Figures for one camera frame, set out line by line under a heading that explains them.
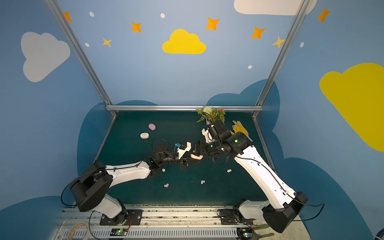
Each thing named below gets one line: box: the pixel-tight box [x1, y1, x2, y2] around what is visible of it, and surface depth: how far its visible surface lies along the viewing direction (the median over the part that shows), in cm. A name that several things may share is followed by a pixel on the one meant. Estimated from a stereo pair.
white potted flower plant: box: [195, 106, 226, 124], surface depth 103 cm
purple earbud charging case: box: [148, 123, 156, 131], surface depth 113 cm
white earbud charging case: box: [140, 132, 150, 139], surface depth 107 cm
